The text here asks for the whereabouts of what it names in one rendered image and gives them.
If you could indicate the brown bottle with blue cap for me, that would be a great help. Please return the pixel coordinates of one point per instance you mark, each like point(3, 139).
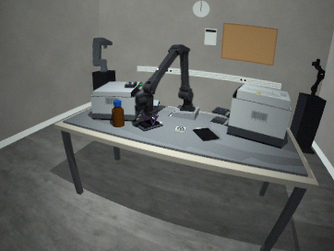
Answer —
point(118, 114)

